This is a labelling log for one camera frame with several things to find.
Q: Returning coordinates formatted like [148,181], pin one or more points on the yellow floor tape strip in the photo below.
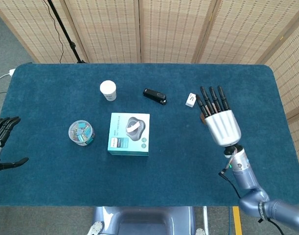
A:
[237,225]

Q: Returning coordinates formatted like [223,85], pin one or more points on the bamboo folding screen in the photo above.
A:
[173,24]

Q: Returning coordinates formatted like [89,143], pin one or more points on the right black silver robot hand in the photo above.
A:
[222,127]

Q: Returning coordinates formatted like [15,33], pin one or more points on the white power plug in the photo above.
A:
[11,72]

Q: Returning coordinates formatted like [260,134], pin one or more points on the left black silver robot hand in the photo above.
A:
[2,129]

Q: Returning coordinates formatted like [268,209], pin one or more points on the black stapler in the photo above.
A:
[155,96]

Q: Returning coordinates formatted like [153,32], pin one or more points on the blue table mat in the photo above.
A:
[164,181]

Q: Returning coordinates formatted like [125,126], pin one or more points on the white paper cup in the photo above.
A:
[108,90]

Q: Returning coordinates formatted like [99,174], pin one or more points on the blue-grey robot torso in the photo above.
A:
[144,220]

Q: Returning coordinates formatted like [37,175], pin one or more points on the clear jar of binder clips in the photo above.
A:
[80,132]

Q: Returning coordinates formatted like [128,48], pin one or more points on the black tripod stand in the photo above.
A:
[72,45]

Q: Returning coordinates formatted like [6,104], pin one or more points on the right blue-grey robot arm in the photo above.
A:
[244,176]

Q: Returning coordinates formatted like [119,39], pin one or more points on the small white box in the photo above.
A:
[190,100]

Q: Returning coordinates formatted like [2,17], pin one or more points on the silver metal bracket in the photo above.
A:
[95,228]
[200,231]

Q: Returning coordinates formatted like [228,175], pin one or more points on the teal speaker paper box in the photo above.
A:
[129,142]

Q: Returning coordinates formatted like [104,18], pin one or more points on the white table leg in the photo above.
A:
[205,220]

